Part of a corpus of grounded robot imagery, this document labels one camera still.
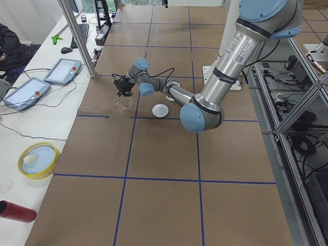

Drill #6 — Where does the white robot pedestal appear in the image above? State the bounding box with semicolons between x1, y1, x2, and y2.
203;0;239;84

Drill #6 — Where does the green plastic clip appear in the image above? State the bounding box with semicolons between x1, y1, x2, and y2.
51;34;63;45

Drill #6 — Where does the yellow rimmed bowl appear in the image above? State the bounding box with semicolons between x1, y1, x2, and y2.
17;142;60;180

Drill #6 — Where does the aluminium frame post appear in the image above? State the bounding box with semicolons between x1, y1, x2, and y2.
58;0;96;78

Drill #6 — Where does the grey power adapter box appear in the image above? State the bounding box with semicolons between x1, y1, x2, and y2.
95;33;105;46

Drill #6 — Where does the black keyboard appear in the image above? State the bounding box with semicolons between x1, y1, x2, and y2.
70;23;90;49

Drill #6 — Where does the black monitor stand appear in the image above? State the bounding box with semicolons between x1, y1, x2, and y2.
94;0;112;30

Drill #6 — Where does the clear glass dish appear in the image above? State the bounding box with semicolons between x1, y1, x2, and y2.
0;180;13;194

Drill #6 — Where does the seated person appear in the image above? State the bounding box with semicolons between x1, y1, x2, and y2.
1;24;36;80

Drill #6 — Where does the grey computer mouse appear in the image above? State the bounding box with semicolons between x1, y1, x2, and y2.
60;47;73;54

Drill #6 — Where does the aluminium side rail frame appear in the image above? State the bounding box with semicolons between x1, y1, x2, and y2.
246;38;327;245

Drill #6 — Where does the teach pendant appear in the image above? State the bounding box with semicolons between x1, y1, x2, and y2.
43;58;81;86
4;77;51;111

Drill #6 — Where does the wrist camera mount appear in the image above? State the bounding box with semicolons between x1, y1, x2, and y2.
112;73;125;91

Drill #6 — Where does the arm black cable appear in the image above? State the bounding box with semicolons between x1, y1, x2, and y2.
150;67;176;88

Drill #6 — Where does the far teach pendant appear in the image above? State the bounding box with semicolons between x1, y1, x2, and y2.
43;58;81;86

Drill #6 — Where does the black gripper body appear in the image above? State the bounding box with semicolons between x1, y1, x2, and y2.
117;76;133;97

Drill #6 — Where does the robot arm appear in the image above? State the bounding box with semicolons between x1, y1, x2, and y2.
114;1;304;133

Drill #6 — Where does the white mug lid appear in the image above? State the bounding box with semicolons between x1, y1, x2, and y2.
152;104;169;118

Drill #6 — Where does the red cylinder bottle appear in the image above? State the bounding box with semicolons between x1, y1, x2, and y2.
1;200;37;223

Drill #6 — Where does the near teach pendant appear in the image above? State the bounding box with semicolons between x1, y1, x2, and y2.
4;77;51;111

